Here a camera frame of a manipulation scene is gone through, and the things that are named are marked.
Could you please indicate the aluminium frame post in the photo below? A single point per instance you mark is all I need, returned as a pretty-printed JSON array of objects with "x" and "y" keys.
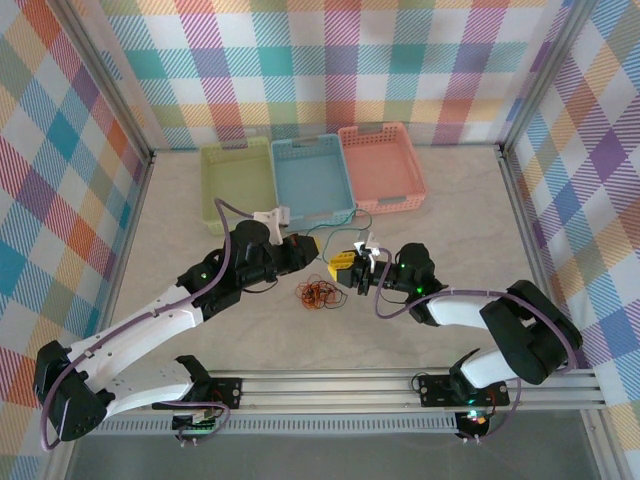
[
  {"x": 545, "y": 75},
  {"x": 105, "y": 75}
]

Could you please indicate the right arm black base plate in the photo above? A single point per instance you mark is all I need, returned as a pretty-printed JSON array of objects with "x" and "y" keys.
[{"x": 435, "y": 390}]

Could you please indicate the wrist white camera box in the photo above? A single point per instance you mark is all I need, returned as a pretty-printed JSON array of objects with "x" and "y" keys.
[
  {"x": 366, "y": 245},
  {"x": 270, "y": 222}
]

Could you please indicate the aluminium mounting rail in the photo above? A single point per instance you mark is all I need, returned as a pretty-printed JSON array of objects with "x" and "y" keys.
[{"x": 325, "y": 390}]

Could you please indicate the right aluminium frame post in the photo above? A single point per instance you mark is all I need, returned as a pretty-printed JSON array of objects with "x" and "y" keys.
[{"x": 545, "y": 75}]

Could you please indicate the left aluminium frame post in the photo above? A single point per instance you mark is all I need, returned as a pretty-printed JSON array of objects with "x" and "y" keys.
[{"x": 105, "y": 75}]

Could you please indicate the aluminium side rail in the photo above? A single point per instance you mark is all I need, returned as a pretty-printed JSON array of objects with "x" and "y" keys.
[
  {"x": 127, "y": 250},
  {"x": 530, "y": 250}
]

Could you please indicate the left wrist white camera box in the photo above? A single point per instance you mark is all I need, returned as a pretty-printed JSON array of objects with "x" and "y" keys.
[{"x": 270, "y": 222}]

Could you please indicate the left aluminium side rail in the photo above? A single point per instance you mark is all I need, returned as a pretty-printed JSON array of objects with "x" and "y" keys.
[{"x": 127, "y": 250}]

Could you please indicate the pink plastic basket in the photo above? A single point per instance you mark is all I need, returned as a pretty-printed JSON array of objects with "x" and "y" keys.
[{"x": 382, "y": 167}]

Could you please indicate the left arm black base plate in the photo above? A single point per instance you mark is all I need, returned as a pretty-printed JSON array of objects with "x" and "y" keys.
[{"x": 225, "y": 392}]

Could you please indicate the green plastic basket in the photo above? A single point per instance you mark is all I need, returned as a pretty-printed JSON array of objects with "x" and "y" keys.
[{"x": 235, "y": 185}]

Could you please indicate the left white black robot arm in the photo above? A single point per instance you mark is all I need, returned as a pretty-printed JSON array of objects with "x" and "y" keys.
[{"x": 150, "y": 325}]

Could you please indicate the right aluminium side rail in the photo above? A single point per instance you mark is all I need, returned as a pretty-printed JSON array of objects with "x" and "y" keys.
[{"x": 530, "y": 250}]

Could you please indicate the blue plastic basket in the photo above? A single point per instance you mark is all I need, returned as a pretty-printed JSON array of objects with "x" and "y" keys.
[{"x": 312, "y": 180}]

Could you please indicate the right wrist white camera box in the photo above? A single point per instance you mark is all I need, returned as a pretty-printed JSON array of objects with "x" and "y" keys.
[{"x": 366, "y": 245}]

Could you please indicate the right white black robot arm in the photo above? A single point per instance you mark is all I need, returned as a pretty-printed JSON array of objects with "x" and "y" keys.
[{"x": 530, "y": 340}]

